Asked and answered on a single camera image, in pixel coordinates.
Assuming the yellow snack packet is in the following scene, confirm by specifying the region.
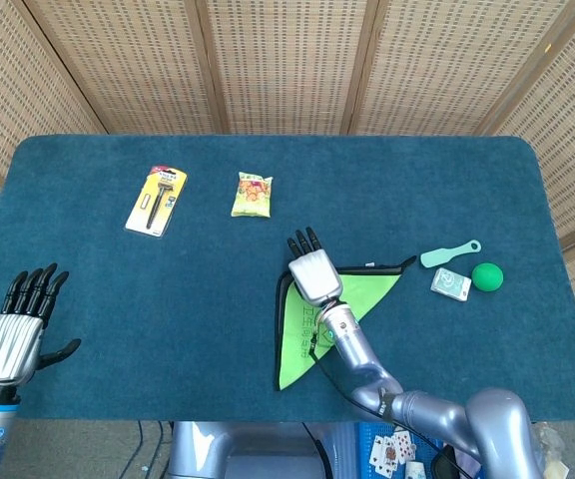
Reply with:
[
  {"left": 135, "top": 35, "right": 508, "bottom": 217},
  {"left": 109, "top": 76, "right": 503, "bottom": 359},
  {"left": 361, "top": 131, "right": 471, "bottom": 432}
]
[{"left": 230, "top": 171, "right": 275, "bottom": 220}]

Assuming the packaged black razor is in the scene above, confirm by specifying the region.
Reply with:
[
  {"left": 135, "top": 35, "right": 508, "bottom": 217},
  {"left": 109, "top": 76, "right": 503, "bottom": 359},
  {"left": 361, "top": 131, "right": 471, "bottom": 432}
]
[{"left": 124, "top": 166, "right": 189, "bottom": 239}]

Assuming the woven folding screen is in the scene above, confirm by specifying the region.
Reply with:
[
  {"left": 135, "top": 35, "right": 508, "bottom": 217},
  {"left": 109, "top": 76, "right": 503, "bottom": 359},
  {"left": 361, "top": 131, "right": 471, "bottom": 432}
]
[{"left": 0, "top": 0, "right": 575, "bottom": 373}]

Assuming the playing card deck box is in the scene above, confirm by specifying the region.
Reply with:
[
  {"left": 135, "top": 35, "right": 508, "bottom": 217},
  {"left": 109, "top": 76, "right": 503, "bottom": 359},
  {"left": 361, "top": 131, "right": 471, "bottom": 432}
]
[{"left": 430, "top": 266, "right": 472, "bottom": 301}]

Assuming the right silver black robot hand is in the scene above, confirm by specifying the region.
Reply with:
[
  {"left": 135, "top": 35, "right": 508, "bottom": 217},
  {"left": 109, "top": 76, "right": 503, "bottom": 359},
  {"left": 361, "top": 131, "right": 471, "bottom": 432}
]
[{"left": 287, "top": 227, "right": 344, "bottom": 304}]

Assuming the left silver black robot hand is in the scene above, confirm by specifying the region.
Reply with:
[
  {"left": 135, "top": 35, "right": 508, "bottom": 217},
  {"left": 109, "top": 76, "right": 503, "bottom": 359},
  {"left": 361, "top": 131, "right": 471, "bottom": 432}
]
[{"left": 0, "top": 262, "right": 82, "bottom": 388}]

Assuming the blue plastic basket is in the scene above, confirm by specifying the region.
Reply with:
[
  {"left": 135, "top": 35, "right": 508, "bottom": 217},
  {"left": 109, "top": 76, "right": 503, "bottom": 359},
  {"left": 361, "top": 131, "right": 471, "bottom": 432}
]
[{"left": 357, "top": 421, "right": 442, "bottom": 479}]

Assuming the grey green microfibre cloth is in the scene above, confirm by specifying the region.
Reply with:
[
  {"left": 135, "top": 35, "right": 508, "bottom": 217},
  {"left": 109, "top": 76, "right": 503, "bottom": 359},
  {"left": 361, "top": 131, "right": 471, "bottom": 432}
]
[{"left": 274, "top": 254, "right": 417, "bottom": 392}]

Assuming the blue table mat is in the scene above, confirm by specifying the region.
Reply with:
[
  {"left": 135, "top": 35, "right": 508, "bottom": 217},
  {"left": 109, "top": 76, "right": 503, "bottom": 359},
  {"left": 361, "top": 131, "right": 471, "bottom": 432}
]
[{"left": 0, "top": 134, "right": 575, "bottom": 423}]

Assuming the silver robot torso base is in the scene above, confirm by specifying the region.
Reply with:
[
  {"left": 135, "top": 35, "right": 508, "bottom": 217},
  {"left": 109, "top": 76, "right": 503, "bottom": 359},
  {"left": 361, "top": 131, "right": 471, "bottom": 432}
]
[{"left": 167, "top": 421, "right": 358, "bottom": 479}]

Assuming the green ball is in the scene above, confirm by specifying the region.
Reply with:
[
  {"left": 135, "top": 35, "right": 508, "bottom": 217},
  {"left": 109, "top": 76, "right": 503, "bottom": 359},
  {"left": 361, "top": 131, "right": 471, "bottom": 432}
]
[{"left": 471, "top": 261, "right": 505, "bottom": 291}]

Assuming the loose playing cards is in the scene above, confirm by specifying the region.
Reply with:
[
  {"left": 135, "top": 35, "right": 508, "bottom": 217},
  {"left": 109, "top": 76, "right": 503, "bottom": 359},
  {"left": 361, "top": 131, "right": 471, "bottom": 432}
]
[{"left": 368, "top": 429, "right": 417, "bottom": 477}]

